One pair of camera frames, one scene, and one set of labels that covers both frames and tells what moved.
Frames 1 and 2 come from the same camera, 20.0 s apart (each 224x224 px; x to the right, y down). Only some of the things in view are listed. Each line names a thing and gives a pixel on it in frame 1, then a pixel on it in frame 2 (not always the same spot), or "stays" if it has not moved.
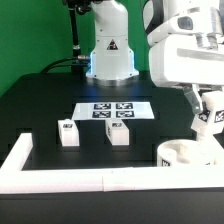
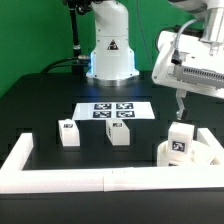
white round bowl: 185,153 stays
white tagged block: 210,118 -> 180,137
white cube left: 69,132 stays
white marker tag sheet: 113,110 stays
